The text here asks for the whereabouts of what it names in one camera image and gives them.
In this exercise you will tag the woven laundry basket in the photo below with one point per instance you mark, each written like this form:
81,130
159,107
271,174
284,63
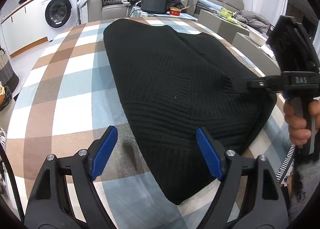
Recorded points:
7,75

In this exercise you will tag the black knit sweater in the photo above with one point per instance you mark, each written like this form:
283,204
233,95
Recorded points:
169,85

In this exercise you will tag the white cabinet with counter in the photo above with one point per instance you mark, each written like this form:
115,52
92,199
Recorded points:
25,26

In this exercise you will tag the green yellow cloth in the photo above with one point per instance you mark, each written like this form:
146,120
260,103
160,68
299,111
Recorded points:
227,15

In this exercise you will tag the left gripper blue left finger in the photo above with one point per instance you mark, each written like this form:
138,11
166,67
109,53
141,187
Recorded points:
100,151

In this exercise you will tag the beige trash bin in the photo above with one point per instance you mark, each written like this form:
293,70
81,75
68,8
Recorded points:
5,96

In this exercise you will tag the white washing machine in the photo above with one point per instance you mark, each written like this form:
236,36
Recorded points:
58,16

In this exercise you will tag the grey clothes heap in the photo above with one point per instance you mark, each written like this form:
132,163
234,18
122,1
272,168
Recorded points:
254,20

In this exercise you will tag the plaid checkered bed cover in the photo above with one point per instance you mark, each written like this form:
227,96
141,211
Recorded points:
68,100

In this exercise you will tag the person's right hand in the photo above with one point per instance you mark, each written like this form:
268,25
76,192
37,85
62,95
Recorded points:
298,132

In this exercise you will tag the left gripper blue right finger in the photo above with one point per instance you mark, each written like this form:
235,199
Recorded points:
212,152

